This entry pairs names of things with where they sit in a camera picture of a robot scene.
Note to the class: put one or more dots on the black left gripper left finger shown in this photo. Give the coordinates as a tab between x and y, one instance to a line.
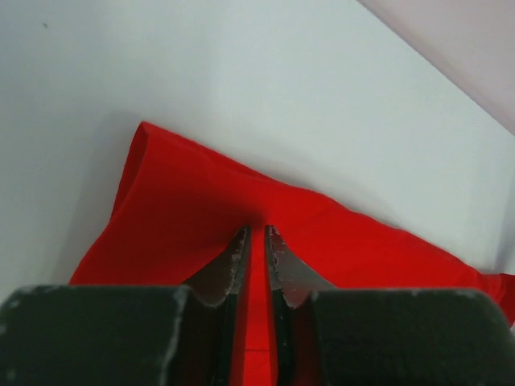
189	334

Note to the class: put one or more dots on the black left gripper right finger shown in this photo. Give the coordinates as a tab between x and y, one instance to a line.
324	335

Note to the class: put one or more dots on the red t shirt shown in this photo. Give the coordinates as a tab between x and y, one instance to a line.
179	204

